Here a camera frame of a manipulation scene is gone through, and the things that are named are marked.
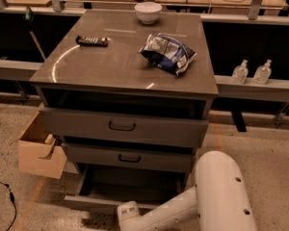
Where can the black remote control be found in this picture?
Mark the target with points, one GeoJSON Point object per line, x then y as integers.
{"type": "Point", "coordinates": [90, 41]}

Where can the right clear pump bottle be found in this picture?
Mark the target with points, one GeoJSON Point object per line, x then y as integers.
{"type": "Point", "coordinates": [263, 72]}

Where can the white ceramic bowl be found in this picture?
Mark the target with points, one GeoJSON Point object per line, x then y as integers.
{"type": "Point", "coordinates": [148, 12]}

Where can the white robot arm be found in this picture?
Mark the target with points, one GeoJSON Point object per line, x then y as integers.
{"type": "Point", "coordinates": [218, 199]}

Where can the left clear pump bottle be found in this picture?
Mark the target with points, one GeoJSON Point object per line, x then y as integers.
{"type": "Point", "coordinates": [240, 73]}

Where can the grey middle drawer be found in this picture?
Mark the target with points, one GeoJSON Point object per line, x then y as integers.
{"type": "Point", "coordinates": [133, 158]}

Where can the grey bottom drawer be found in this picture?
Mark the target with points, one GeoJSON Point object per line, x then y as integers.
{"type": "Point", "coordinates": [101, 188]}

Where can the clear pump bottle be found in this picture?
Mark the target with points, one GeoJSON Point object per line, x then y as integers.
{"type": "Point", "coordinates": [263, 72]}
{"type": "Point", "coordinates": [240, 73]}

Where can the grey metal rail shelf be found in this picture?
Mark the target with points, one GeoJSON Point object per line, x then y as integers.
{"type": "Point", "coordinates": [274, 90]}

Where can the grey drawer cabinet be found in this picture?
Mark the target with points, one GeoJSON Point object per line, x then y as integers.
{"type": "Point", "coordinates": [117, 79]}

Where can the black white snack bag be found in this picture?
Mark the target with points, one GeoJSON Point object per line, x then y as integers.
{"type": "Point", "coordinates": [167, 53]}

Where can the grey top drawer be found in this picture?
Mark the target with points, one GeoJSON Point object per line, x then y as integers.
{"type": "Point", "coordinates": [127, 128]}

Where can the grey drawer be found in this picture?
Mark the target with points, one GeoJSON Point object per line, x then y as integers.
{"type": "Point", "coordinates": [133, 158]}
{"type": "Point", "coordinates": [101, 188]}
{"type": "Point", "coordinates": [127, 128]}

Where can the cardboard box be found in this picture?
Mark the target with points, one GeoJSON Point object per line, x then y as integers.
{"type": "Point", "coordinates": [38, 153]}

